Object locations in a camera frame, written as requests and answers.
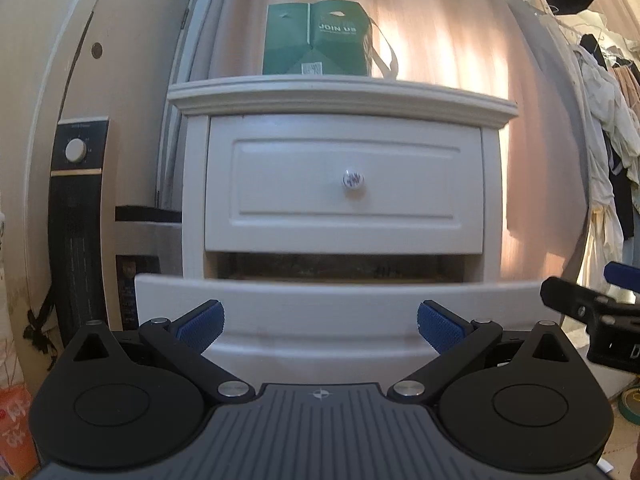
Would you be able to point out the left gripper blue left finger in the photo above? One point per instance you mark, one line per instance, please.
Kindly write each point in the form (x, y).
(180, 345)

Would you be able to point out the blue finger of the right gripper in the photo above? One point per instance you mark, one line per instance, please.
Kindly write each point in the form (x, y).
(622, 276)

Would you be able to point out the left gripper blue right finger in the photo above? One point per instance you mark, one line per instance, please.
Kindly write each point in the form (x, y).
(459, 345)

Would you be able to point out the white open lower drawer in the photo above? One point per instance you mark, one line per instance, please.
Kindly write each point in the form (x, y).
(331, 334)

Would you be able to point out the white upper drawer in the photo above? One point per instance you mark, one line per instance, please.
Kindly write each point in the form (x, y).
(337, 184)

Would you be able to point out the round ceramic drawer knob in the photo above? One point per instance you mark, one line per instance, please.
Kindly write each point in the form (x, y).
(352, 180)

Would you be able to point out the white wooden nightstand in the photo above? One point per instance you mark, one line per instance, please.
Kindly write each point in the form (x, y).
(202, 101)

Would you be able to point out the hanging white clothes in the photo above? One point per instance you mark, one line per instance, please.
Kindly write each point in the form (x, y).
(612, 137)

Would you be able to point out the orange paper bag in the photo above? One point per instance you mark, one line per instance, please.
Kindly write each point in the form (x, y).
(18, 453)

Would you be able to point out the green paper shopping bag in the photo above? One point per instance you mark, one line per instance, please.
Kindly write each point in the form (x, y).
(328, 37)

